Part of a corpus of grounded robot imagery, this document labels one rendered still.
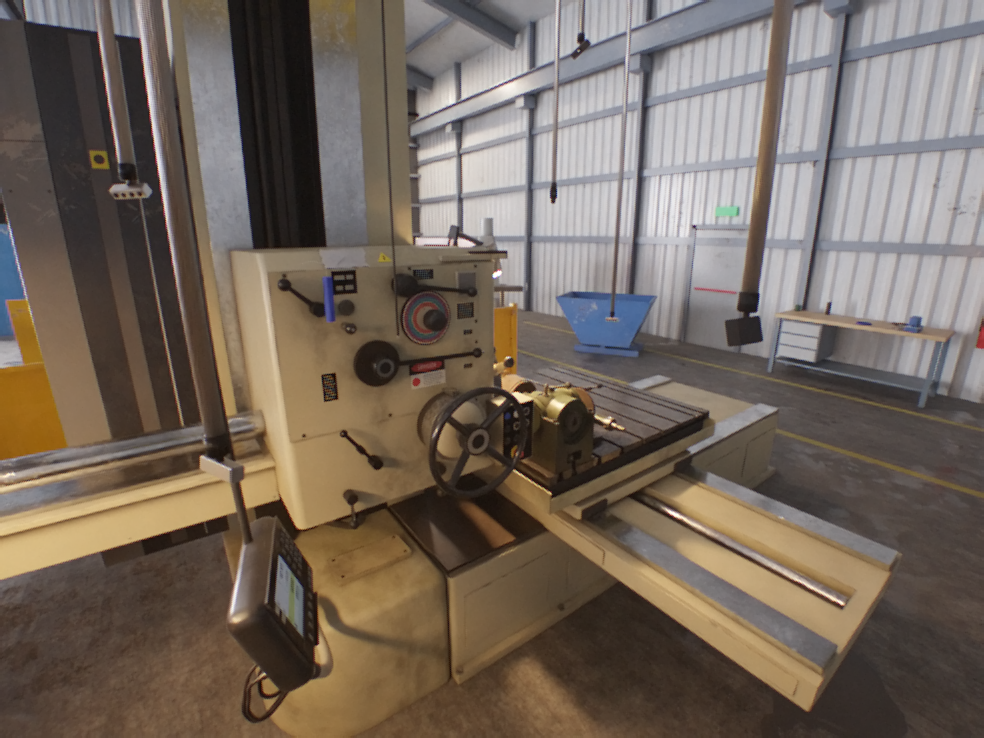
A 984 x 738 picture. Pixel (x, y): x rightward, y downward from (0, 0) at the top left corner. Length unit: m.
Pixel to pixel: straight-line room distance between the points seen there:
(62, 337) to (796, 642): 2.59
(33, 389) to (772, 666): 4.06
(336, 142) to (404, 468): 1.32
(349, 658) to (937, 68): 8.66
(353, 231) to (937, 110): 7.64
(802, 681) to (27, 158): 2.84
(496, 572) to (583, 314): 6.13
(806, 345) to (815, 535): 5.48
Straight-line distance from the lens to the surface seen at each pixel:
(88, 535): 1.84
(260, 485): 1.81
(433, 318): 1.41
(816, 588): 2.19
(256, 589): 1.06
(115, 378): 2.04
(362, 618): 1.97
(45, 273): 2.01
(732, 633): 1.86
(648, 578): 1.97
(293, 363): 1.38
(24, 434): 4.02
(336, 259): 1.40
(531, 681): 2.48
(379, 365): 1.38
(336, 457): 1.51
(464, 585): 2.15
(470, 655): 2.46
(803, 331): 7.72
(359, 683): 2.18
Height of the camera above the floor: 1.95
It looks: 16 degrees down
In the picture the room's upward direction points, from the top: straight up
